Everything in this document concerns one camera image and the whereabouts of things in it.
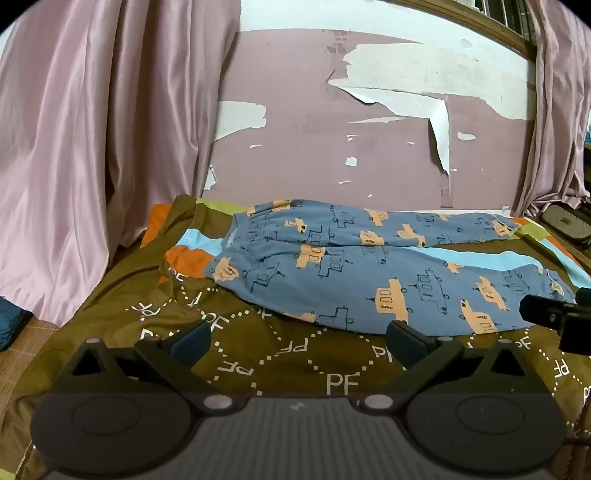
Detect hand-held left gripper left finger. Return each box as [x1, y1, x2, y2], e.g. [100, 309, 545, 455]
[54, 322, 236, 413]

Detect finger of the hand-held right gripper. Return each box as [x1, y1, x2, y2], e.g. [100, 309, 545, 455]
[519, 294, 578, 326]

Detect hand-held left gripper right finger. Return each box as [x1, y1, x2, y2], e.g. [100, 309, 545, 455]
[355, 320, 555, 414]

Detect blue printed pants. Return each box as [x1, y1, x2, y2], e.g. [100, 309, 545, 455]
[204, 198, 578, 335]

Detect brown printed bed sheet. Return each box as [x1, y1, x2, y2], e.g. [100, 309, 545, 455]
[0, 194, 591, 480]

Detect grey quilted suitcase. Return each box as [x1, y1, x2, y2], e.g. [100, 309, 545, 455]
[538, 202, 591, 252]

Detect dark teal cloth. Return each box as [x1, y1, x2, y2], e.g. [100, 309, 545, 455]
[0, 298, 34, 352]

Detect pink curtain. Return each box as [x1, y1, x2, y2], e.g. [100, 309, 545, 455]
[512, 0, 591, 219]
[0, 0, 243, 324]

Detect wooden window frame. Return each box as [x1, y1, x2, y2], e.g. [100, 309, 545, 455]
[383, 0, 542, 62]

